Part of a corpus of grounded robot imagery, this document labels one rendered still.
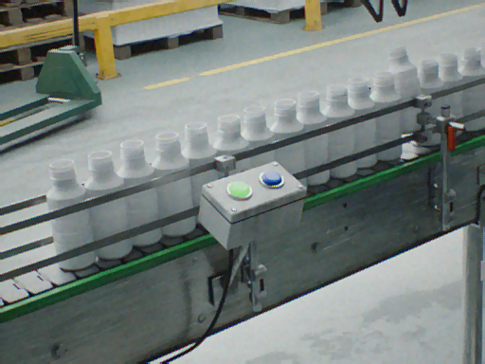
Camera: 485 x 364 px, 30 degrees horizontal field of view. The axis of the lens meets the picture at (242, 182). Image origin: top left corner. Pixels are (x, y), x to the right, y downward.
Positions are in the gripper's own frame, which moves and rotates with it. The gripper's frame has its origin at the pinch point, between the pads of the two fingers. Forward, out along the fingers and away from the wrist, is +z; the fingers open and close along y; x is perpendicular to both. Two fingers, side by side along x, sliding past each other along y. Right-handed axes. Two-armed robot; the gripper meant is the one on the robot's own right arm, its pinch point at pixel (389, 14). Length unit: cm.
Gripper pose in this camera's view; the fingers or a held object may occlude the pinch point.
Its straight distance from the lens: 177.2
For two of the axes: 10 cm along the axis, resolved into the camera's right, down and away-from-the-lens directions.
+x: -8.1, 2.7, -5.3
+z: 2.3, 9.6, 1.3
